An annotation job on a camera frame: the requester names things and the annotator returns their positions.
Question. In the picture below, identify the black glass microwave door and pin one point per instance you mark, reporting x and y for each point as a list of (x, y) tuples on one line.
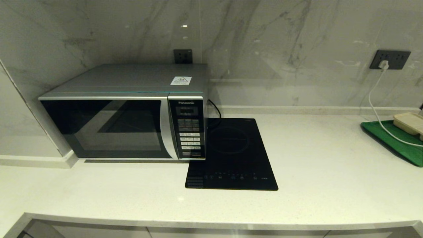
[(109, 129)]

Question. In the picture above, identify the silver Panasonic microwave oven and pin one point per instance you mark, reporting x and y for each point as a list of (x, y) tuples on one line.
[(132, 79)]

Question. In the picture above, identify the black induction cooktop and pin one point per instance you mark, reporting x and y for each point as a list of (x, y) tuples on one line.
[(238, 148)]

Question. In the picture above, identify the white warning sticker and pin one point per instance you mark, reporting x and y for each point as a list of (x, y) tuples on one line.
[(181, 80)]

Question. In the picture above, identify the beige cabinet door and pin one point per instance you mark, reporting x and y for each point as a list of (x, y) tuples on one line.
[(370, 234), (82, 233), (231, 234)]

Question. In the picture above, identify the white power plug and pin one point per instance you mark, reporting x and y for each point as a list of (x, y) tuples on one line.
[(384, 64)]

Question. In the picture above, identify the green tray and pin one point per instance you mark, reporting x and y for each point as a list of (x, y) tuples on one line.
[(396, 145)]

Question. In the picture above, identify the beige lidded container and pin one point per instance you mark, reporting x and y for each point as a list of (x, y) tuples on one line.
[(409, 122)]

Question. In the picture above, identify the small black wall socket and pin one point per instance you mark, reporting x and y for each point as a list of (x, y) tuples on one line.
[(183, 57)]

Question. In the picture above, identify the wide black wall socket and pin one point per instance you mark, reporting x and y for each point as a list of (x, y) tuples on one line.
[(396, 57)]

